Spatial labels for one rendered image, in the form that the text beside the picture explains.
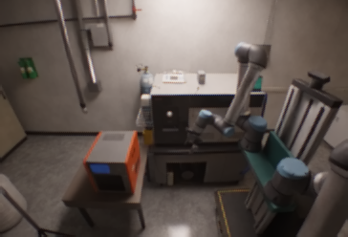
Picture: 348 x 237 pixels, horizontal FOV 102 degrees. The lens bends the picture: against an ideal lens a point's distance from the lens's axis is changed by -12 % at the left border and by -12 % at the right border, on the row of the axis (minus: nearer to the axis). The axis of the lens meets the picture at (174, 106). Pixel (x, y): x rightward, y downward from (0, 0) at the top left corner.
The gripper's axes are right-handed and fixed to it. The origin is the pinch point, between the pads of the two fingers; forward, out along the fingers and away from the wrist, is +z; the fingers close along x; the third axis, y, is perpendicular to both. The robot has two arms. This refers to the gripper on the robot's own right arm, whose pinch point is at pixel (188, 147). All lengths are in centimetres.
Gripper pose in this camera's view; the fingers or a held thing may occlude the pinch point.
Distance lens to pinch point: 135.9
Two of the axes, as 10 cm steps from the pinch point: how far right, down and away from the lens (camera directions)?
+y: 9.1, 3.0, 2.9
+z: -3.8, 8.8, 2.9
